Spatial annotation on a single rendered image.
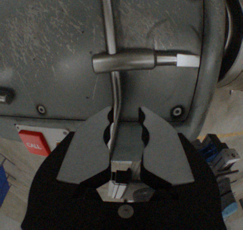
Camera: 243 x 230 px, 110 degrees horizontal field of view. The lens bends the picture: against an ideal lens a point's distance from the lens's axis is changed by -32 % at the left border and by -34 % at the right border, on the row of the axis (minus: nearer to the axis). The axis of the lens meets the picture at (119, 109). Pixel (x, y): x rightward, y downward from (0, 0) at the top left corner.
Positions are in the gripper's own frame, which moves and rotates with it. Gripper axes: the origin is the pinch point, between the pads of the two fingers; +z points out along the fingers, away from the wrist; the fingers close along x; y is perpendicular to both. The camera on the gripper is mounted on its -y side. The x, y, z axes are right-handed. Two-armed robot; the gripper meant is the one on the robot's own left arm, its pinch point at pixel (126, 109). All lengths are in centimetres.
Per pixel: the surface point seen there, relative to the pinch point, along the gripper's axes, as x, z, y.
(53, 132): -12.3, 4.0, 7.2
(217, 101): 139, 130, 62
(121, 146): -0.6, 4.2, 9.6
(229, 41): 20.0, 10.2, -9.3
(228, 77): 20.8, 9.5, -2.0
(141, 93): 1.9, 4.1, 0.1
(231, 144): 242, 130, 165
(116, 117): -1.2, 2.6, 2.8
